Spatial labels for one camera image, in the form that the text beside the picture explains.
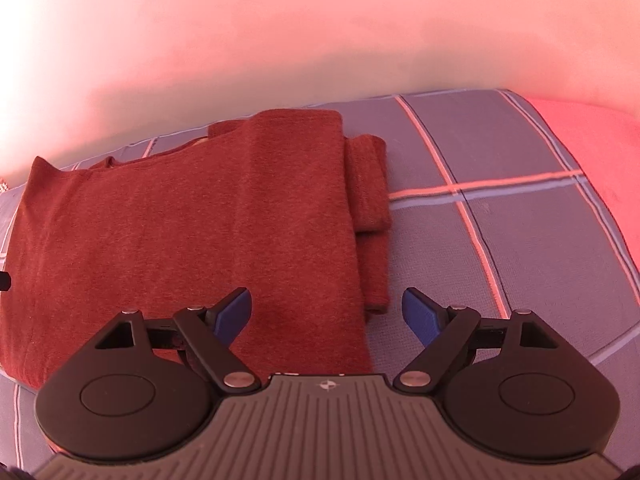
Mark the rust red sweater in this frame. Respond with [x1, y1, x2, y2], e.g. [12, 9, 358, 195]
[0, 108, 393, 393]

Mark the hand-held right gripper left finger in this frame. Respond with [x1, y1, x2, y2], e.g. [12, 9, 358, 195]
[92, 287, 262, 395]

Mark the blue plaid bedsheet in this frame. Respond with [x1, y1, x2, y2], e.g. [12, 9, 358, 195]
[0, 88, 640, 473]

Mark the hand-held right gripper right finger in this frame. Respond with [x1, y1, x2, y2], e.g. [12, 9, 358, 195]
[394, 287, 562, 395]

